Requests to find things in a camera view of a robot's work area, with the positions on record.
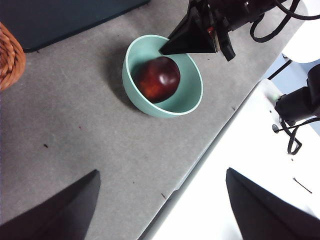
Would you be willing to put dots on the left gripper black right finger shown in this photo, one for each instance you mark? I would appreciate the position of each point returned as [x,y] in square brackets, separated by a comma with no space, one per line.
[270,215]

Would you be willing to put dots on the thin black pin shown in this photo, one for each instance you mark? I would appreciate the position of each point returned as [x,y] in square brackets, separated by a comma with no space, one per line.
[302,185]

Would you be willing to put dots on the brown wicker basket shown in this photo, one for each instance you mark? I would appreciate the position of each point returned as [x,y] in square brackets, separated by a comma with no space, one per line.
[10,60]

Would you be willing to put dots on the teal ribbed bowl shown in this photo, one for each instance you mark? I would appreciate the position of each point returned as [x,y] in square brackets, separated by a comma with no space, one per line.
[185,100]

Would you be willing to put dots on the small grey screw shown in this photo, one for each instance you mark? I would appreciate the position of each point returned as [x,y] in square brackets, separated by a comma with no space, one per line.
[275,128]

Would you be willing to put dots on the black rectangular tray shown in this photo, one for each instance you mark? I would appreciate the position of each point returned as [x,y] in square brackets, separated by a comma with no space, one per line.
[62,20]

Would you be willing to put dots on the white rounded object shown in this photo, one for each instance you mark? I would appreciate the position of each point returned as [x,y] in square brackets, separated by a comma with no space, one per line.
[305,45]

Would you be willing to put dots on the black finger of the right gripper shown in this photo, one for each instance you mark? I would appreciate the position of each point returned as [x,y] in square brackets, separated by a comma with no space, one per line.
[192,40]

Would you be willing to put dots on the dark purple plum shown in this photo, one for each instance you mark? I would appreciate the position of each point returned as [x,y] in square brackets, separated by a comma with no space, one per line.
[157,78]

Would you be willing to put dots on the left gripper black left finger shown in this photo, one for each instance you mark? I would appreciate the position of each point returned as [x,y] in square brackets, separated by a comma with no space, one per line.
[50,220]

